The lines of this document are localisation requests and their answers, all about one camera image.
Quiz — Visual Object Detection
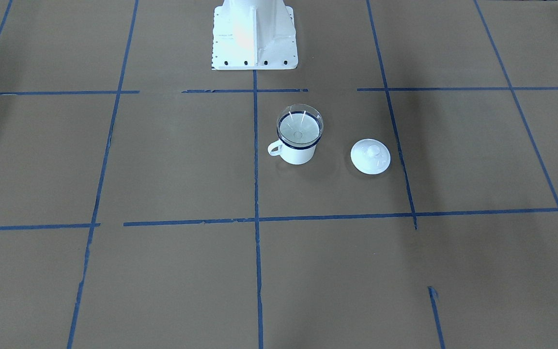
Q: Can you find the white enamel cup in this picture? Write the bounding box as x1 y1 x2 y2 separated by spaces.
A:
266 139 320 165

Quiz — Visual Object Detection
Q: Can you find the white cup lid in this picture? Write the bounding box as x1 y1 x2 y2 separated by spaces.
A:
350 139 391 175

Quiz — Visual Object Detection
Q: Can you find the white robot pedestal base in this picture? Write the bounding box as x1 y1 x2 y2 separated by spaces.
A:
211 0 298 70

